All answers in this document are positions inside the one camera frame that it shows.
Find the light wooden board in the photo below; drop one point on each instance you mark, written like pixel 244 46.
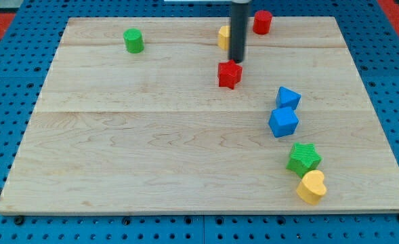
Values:
pixel 119 134

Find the green star block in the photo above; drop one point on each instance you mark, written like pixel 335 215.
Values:
pixel 303 158

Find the blue triangle block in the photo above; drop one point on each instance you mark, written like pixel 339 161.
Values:
pixel 287 98

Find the yellow hexagon block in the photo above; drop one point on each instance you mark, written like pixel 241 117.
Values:
pixel 223 37

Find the blue cube block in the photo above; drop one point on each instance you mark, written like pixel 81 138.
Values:
pixel 283 122

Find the green cylinder block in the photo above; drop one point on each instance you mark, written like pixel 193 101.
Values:
pixel 133 39

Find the red star block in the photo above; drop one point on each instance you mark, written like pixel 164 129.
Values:
pixel 229 74

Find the yellow heart block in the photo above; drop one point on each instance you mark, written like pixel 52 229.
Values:
pixel 311 188

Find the red cylinder block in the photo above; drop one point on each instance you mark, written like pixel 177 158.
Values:
pixel 262 22

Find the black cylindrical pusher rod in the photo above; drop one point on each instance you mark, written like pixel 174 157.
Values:
pixel 239 17

